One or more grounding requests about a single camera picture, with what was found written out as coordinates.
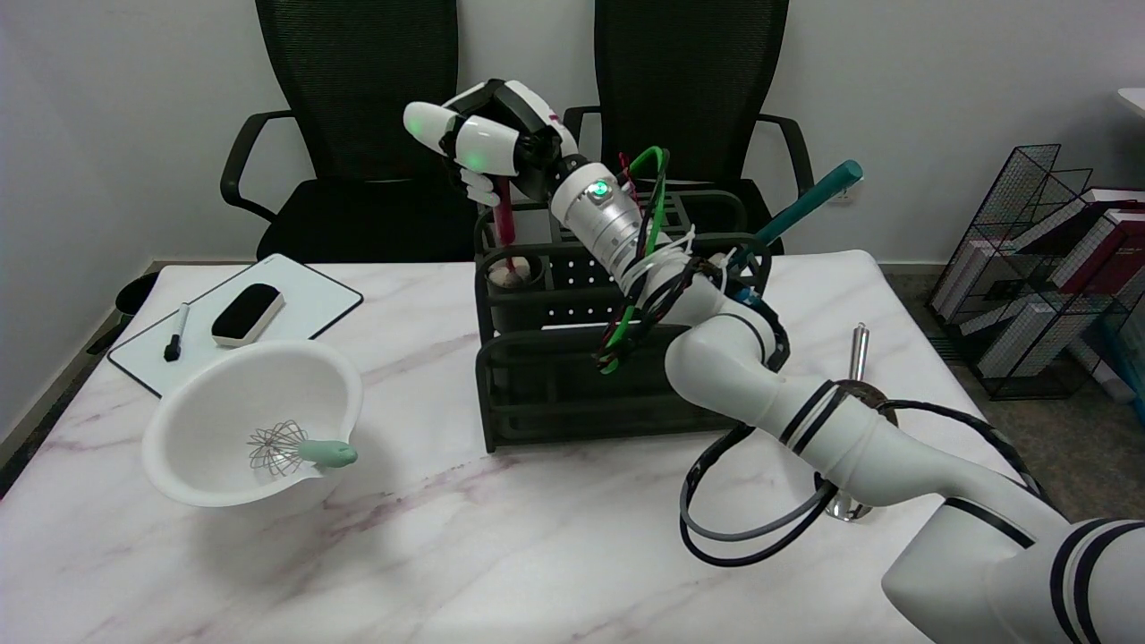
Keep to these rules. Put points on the white plastic mixing bowl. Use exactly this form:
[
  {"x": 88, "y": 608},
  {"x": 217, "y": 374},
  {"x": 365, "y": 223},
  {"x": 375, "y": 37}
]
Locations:
[{"x": 215, "y": 420}]

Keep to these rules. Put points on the pink sponge bottle brush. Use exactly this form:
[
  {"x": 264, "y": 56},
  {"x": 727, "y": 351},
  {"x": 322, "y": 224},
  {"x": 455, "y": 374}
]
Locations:
[{"x": 505, "y": 219}]

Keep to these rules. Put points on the white paper stack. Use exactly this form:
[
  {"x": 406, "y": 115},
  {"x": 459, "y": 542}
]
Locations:
[{"x": 1029, "y": 331}]

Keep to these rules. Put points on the black round floor object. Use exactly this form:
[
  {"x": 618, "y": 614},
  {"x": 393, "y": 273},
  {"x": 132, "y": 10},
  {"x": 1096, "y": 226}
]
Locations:
[{"x": 136, "y": 293}]

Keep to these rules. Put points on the maroon hardcover book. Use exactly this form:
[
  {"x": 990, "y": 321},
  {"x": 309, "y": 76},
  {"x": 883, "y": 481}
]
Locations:
[{"x": 1109, "y": 246}]

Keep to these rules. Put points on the black whiteboard marker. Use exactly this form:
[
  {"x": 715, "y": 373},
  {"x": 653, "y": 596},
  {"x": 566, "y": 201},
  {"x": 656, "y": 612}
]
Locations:
[{"x": 176, "y": 335}]

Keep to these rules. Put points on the shiny metal scoop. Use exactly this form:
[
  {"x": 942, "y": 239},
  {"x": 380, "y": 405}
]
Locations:
[{"x": 860, "y": 353}]

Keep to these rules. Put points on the dark green dish rack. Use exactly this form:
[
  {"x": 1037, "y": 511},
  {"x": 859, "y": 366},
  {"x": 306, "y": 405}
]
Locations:
[{"x": 537, "y": 385}]

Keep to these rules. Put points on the black mesh office chair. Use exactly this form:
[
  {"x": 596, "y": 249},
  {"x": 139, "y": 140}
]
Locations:
[
  {"x": 689, "y": 72},
  {"x": 358, "y": 72}
]

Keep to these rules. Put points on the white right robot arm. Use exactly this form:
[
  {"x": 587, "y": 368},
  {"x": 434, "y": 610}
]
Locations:
[{"x": 716, "y": 358}]

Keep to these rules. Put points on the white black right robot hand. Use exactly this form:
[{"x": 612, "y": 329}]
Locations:
[{"x": 487, "y": 143}]

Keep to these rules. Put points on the teal sponge bottle brush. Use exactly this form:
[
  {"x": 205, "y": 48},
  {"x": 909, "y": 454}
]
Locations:
[{"x": 805, "y": 201}]

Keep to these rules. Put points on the small white whiteboard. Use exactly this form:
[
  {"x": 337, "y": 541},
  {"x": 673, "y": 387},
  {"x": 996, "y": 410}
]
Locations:
[{"x": 304, "y": 300}]

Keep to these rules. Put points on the white wall outlet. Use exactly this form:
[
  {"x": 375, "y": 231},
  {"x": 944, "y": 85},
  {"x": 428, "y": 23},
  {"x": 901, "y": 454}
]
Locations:
[{"x": 843, "y": 193}]

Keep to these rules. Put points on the black white whiteboard eraser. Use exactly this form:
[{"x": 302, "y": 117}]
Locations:
[{"x": 246, "y": 313}]

